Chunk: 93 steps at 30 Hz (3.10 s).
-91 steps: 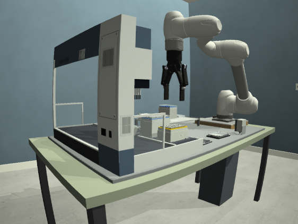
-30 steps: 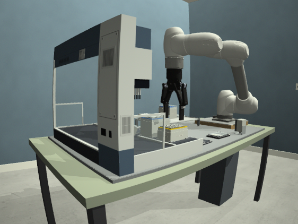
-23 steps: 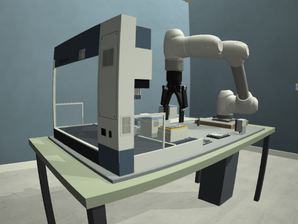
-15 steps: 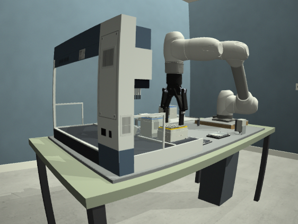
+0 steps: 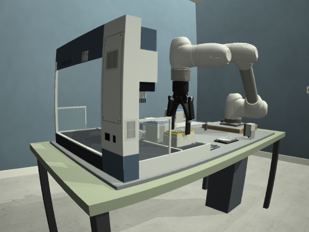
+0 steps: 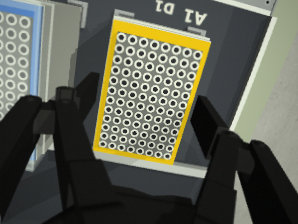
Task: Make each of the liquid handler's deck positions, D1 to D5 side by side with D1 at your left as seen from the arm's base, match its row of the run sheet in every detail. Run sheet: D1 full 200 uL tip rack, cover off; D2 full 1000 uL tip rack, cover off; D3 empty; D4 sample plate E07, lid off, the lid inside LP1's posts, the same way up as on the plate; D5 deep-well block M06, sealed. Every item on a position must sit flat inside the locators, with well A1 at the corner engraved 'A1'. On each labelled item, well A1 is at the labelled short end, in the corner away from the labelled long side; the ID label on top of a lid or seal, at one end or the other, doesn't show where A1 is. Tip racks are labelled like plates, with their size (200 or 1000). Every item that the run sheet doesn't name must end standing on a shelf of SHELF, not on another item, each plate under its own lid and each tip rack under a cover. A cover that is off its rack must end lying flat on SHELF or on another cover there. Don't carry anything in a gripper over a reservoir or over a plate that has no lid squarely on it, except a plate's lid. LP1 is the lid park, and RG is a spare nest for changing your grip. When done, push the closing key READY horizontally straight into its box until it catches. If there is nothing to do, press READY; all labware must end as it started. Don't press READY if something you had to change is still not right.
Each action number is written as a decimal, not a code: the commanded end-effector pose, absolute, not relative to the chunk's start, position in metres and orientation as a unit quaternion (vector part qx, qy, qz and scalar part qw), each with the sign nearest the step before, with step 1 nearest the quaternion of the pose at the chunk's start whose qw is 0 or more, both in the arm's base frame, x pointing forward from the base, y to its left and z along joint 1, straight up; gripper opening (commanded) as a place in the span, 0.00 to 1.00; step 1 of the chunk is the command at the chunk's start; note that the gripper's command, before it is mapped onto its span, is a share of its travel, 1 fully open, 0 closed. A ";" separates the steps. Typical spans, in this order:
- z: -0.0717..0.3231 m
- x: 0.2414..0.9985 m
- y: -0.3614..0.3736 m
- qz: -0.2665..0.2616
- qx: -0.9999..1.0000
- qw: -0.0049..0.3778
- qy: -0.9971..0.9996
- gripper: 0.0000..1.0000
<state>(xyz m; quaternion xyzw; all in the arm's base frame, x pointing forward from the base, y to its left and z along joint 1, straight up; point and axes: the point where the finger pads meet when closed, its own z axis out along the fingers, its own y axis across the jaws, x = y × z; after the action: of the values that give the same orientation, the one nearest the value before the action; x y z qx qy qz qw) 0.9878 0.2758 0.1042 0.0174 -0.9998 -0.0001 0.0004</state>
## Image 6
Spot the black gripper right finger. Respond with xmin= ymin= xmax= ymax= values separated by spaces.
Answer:
xmin=190 ymin=95 xmax=298 ymax=224

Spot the yellow tip rack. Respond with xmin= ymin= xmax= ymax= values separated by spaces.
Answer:
xmin=93 ymin=16 xmax=211 ymax=165

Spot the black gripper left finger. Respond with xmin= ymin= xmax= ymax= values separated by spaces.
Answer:
xmin=0 ymin=72 xmax=133 ymax=224

